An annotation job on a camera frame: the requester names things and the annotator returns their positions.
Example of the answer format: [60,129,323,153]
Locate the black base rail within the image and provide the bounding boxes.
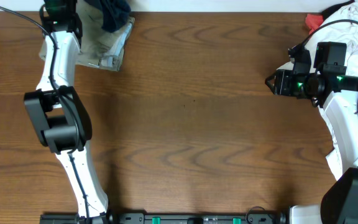
[39,210,290,224]

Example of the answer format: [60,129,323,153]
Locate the red garment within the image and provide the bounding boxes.
[305,14,324,34]

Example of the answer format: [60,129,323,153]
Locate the white patterned shirt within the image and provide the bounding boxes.
[305,2,358,179]

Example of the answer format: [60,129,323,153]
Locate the folded khaki shorts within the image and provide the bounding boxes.
[39,0,135,72]

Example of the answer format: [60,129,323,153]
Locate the navy blue shorts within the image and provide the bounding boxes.
[85,0,131,33]

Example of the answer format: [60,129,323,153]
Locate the left black cable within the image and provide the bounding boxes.
[0,0,91,220]

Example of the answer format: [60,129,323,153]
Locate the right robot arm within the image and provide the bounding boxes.
[265,70,358,223]

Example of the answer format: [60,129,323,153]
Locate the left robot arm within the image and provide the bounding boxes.
[24,12,111,223]

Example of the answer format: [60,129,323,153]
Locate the black garment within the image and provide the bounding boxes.
[321,0,355,21]

